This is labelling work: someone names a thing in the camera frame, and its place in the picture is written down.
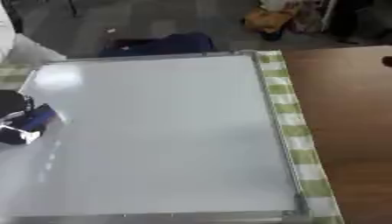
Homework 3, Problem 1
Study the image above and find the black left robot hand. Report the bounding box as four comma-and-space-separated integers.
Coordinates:
0, 89, 43, 145

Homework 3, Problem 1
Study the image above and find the blue whiteboard eraser brush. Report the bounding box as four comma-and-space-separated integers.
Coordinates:
0, 103, 59, 136

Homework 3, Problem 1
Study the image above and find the yellow bag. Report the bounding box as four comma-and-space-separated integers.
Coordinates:
241, 8, 299, 33

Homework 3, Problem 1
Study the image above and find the dark blue bag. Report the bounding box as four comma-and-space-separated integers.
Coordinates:
96, 31, 218, 58

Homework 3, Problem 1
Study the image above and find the white whiteboard with metal frame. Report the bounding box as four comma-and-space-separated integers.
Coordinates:
0, 50, 314, 224

